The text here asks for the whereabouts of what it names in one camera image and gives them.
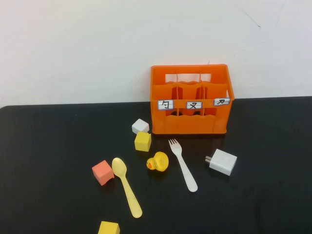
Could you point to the white plastic fork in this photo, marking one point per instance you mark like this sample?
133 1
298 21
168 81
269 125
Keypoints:
185 170

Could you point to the yellow plastic spoon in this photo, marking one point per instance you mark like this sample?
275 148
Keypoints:
119 167

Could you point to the orange plastic cutlery holder crate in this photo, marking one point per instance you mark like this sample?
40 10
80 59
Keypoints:
190 125

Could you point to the paper label with spoon character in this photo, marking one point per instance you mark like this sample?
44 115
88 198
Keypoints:
165 105

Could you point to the white foam cube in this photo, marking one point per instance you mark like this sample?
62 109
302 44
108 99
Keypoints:
140 125

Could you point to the yellow foam cube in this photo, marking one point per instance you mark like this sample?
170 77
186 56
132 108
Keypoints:
108 228
142 142

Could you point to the paper label with fork character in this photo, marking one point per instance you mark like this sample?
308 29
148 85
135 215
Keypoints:
194 105

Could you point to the yellow rubber duck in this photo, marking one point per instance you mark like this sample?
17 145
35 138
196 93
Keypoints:
159 161

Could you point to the paper label with knife character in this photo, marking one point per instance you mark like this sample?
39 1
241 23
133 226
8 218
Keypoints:
221 102

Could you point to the salmon orange foam cube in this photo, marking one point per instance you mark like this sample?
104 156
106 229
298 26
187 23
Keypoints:
102 171

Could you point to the white USB wall charger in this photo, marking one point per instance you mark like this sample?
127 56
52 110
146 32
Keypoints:
223 162

